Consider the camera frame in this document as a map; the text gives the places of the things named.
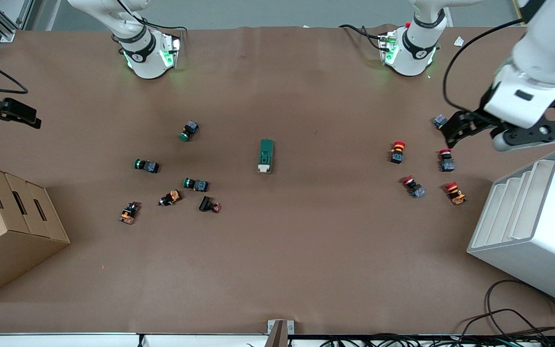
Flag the white stepped plastic bin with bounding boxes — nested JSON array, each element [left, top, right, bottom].
[[467, 149, 555, 310]]

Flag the green button blue body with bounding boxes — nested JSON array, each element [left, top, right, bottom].
[[133, 158, 160, 174], [183, 177, 210, 193], [179, 120, 200, 142]]

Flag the red button orange clear body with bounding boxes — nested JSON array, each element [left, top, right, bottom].
[[444, 181, 468, 206]]

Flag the green load switch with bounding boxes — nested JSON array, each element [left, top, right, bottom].
[[257, 139, 275, 174]]

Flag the tangled black cables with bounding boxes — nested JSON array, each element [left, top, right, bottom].
[[287, 333, 555, 347]]

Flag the black left base cable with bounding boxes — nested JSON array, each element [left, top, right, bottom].
[[339, 24, 385, 50]]

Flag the red button orange ring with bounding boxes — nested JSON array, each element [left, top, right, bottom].
[[389, 141, 407, 165]]

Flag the metal table edge bracket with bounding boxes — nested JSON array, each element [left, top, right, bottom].
[[267, 320, 295, 347]]

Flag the stepped cardboard box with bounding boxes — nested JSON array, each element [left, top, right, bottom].
[[0, 161, 71, 303]]

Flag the black looped cable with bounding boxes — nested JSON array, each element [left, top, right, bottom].
[[485, 280, 555, 338]]

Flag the black switch with red tip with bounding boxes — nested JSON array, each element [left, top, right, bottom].
[[198, 196, 222, 214]]

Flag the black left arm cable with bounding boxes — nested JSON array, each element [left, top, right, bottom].
[[443, 18, 529, 112]]

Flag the black button orange body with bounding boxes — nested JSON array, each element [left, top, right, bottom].
[[119, 201, 141, 225], [158, 190, 183, 207]]

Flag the white table edge rail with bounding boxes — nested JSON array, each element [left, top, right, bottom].
[[0, 333, 268, 347]]

